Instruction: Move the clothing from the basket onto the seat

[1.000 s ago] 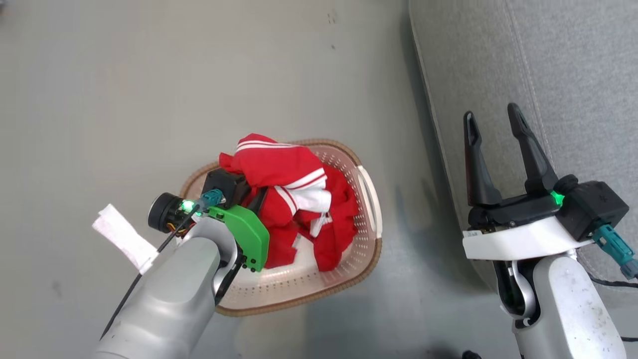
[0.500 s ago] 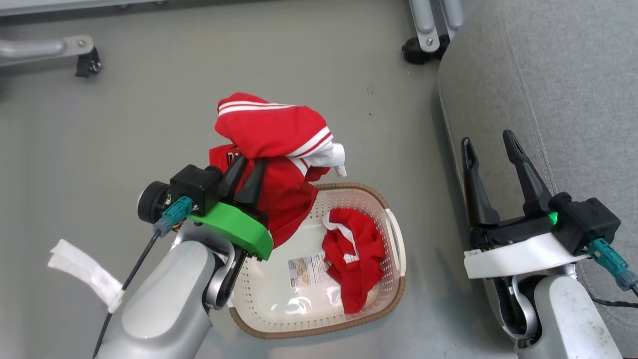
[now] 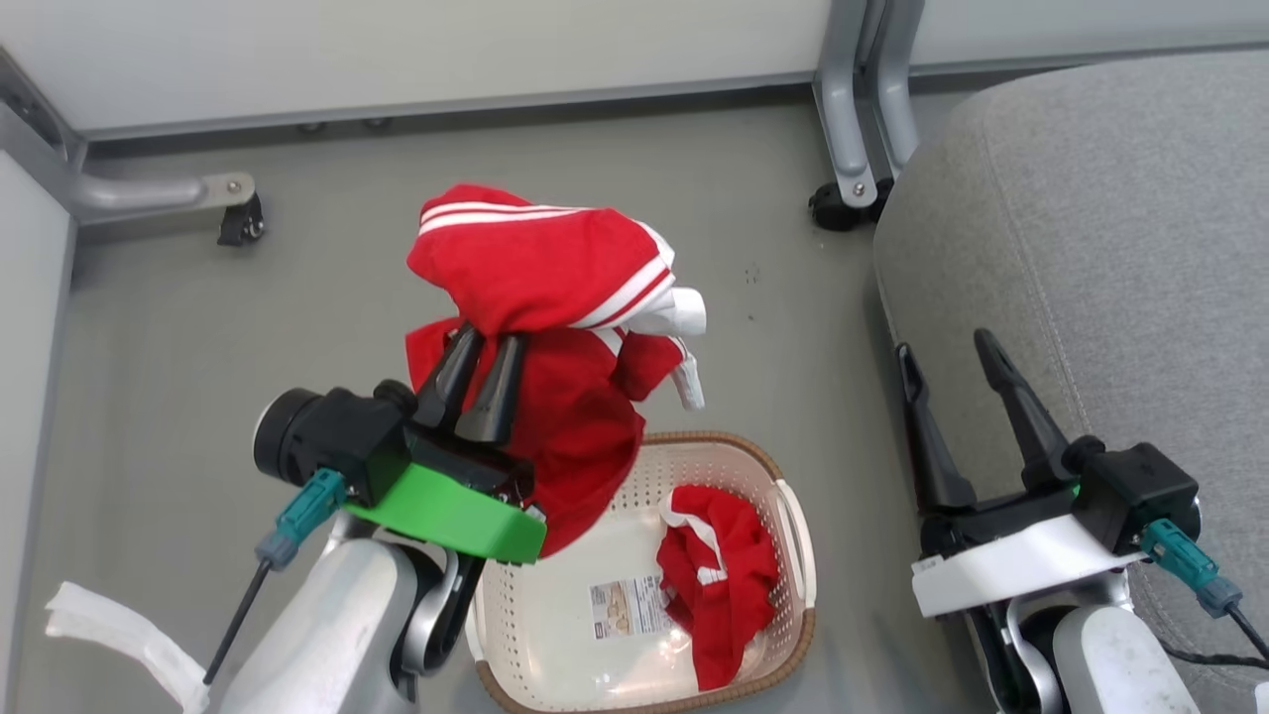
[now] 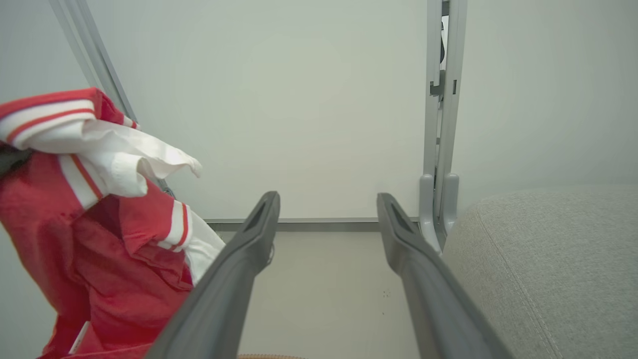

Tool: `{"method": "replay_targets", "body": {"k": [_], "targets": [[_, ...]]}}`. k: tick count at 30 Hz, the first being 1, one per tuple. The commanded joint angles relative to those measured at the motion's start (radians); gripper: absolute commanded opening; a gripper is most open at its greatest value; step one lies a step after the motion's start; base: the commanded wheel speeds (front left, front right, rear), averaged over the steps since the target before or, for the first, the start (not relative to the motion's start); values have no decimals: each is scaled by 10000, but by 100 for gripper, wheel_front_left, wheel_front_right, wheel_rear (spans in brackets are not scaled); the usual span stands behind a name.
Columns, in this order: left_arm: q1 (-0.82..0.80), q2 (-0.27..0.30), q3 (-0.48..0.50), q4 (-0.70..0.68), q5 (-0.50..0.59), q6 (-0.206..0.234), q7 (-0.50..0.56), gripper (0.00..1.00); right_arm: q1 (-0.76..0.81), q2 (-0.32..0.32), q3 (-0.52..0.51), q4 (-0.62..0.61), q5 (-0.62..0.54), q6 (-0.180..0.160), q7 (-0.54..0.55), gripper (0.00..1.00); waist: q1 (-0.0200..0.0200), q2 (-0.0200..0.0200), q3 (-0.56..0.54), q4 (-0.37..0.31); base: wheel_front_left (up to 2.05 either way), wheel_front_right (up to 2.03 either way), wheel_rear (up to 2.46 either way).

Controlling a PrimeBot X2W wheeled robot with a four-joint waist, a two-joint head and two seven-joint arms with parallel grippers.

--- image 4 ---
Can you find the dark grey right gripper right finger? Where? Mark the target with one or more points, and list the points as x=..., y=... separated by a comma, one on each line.
x=433, y=299

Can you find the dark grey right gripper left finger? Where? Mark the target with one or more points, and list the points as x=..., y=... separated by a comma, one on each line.
x=224, y=294

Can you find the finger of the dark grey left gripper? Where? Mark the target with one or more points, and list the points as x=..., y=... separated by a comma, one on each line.
x=11, y=158

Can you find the red and white garment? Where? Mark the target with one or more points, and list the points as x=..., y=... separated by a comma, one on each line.
x=99, y=259

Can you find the grey partition bottom rail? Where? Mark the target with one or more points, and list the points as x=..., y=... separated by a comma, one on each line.
x=319, y=224

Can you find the grey corner partition post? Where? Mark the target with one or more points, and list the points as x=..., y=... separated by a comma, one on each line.
x=94, y=60

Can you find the grey partition post with foot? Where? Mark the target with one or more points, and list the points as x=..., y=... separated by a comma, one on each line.
x=432, y=149

